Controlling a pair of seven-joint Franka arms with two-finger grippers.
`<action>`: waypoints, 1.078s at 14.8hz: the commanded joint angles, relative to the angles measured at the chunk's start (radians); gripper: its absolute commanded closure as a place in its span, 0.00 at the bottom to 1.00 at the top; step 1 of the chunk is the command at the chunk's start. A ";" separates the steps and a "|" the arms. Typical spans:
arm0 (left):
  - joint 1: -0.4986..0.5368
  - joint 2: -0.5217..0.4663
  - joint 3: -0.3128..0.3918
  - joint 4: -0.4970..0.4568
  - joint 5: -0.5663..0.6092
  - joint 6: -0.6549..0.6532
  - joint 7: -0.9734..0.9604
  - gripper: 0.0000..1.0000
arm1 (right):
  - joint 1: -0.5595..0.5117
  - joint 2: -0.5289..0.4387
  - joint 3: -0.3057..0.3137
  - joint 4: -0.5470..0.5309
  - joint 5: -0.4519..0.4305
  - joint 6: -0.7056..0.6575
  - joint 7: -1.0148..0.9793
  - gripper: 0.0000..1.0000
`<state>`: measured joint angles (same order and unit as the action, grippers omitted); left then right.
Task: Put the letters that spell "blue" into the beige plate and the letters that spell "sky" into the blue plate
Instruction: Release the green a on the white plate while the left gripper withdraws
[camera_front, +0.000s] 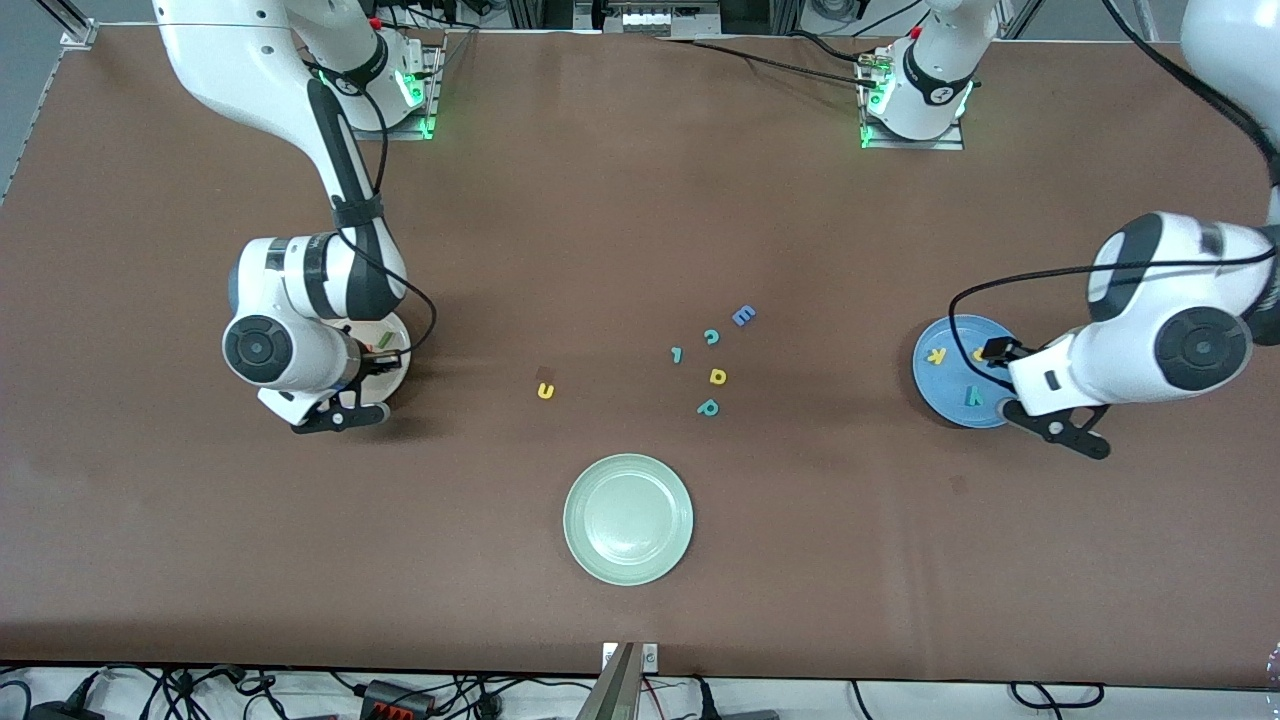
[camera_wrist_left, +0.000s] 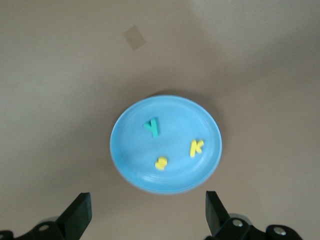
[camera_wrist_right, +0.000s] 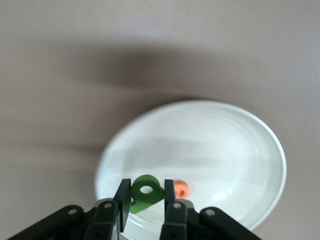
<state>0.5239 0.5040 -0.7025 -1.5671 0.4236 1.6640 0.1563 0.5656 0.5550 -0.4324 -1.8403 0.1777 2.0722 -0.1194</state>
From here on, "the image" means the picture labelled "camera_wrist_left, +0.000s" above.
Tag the brown table cloth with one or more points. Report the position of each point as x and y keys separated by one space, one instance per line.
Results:
x=50 y=100

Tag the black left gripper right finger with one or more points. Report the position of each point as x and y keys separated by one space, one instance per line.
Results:
x=220 y=217

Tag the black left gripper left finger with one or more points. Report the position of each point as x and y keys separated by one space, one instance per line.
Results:
x=72 y=220

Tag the blue round plate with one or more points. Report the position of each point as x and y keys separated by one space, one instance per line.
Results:
x=172 y=175

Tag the brown tape patch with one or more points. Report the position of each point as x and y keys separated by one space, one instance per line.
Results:
x=134 y=38

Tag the yellow letter k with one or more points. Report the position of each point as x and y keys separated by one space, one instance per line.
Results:
x=193 y=150

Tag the yellow letter s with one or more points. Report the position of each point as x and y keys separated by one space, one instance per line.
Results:
x=161 y=163

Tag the teal letter y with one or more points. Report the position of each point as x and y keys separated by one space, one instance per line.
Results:
x=153 y=128

